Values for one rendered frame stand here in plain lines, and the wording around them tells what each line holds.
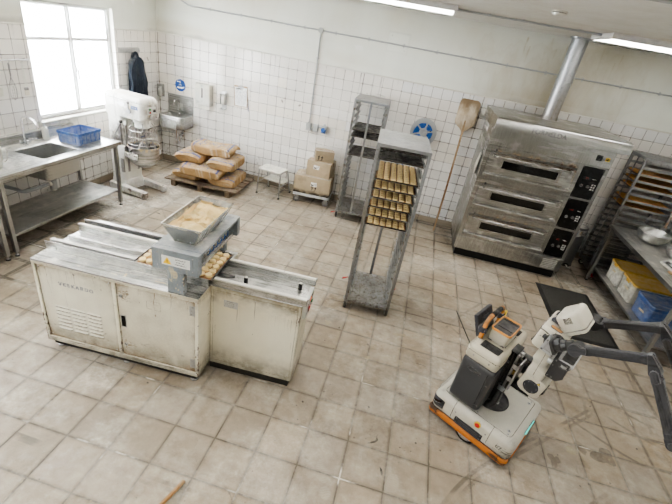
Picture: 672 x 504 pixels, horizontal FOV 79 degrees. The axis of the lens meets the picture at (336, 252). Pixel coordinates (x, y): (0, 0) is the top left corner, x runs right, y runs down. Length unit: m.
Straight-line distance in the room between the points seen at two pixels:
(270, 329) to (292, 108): 4.59
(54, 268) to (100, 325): 0.53
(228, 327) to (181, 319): 0.36
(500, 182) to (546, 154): 0.63
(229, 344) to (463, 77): 4.98
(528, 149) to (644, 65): 1.98
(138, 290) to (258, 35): 4.92
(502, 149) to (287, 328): 3.83
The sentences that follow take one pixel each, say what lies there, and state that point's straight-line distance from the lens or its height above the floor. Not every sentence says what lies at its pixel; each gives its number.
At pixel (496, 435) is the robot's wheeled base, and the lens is 3.41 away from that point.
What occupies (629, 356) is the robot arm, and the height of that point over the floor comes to 1.30.
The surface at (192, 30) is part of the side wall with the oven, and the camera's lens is 7.64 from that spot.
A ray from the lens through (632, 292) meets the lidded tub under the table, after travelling 6.22.
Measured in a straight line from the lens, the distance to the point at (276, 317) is 3.06.
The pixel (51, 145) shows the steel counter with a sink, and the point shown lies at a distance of 6.08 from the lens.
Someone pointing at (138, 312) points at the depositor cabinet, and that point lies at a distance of 3.33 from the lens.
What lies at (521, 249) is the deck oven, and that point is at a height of 0.33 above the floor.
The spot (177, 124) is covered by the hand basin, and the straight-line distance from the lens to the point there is 7.59.
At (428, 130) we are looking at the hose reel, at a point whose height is 1.50.
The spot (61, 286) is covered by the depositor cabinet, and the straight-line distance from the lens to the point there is 3.61.
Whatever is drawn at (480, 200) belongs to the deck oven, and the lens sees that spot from 5.92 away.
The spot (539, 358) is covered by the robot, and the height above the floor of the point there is 0.87.
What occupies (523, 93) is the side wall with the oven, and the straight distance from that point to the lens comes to 6.75.
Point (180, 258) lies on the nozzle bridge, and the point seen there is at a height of 1.14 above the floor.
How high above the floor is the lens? 2.61
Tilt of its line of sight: 28 degrees down
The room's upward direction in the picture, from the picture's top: 11 degrees clockwise
